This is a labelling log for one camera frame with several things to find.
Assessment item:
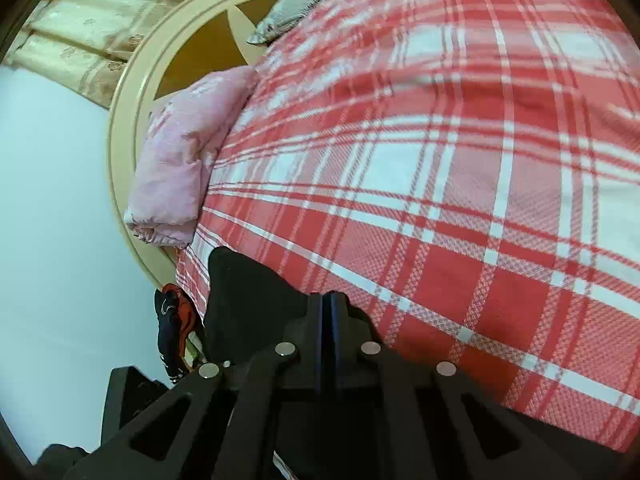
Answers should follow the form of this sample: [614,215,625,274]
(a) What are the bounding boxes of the pink floral quilt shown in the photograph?
[124,66,260,248]

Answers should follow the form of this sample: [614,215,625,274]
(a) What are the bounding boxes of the cream wooden headboard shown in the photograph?
[107,0,296,288]

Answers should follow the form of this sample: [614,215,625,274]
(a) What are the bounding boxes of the red plaid bed sheet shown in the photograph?
[175,0,640,461]

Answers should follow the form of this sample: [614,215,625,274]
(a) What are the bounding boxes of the red and black garment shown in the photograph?
[154,284,206,386]

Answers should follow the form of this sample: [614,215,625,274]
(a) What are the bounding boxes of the dark cloth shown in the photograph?
[40,444,89,477]

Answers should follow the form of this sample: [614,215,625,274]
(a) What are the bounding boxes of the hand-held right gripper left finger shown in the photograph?
[62,292,332,480]

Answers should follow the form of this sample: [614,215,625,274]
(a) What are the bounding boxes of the black pants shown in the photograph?
[202,247,631,480]

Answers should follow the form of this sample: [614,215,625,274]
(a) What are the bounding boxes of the beige patterned curtain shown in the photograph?
[5,0,321,108]

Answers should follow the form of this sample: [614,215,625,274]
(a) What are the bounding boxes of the grey striped pillow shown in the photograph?
[246,0,361,46]

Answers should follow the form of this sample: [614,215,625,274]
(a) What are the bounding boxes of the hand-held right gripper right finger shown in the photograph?
[327,292,581,480]

